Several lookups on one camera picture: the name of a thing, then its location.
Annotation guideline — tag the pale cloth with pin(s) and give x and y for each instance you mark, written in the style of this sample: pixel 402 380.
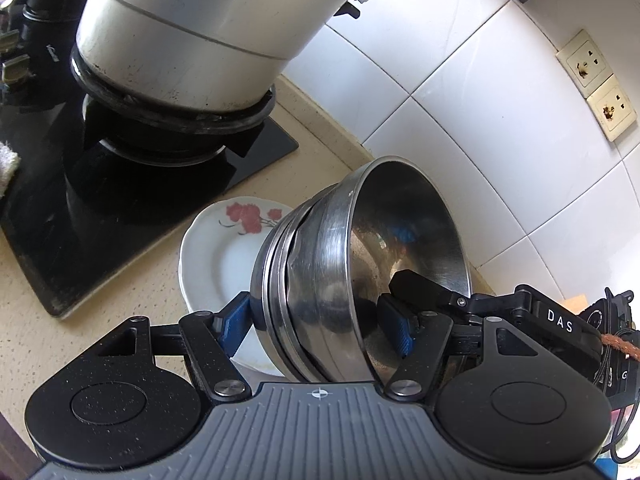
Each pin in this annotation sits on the pale cloth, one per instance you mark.
pixel 7 167

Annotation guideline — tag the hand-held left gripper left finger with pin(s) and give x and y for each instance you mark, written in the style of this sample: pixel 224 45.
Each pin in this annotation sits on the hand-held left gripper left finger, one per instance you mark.
pixel 236 322

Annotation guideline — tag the black glass stove top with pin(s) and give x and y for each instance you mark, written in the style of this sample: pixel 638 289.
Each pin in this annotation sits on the black glass stove top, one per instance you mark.
pixel 125 210

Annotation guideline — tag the cream wall socket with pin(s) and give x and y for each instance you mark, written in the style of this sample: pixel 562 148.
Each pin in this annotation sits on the cream wall socket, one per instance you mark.
pixel 615 110
pixel 585 62

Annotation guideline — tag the white plate red flower print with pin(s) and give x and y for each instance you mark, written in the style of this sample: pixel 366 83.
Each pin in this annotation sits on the white plate red flower print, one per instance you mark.
pixel 215 260

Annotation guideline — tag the large aluminium pot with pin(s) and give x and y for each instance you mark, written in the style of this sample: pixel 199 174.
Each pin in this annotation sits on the large aluminium pot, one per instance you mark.
pixel 200 25

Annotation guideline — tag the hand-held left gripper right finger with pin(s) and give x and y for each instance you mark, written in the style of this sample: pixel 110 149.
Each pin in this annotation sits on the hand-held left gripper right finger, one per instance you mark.
pixel 396 329

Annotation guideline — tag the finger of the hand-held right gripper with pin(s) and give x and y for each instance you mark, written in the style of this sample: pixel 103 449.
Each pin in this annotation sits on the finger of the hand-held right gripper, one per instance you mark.
pixel 425 287

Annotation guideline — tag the large stainless steel bowl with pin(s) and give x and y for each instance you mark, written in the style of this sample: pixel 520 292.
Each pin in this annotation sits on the large stainless steel bowl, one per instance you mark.
pixel 260 280

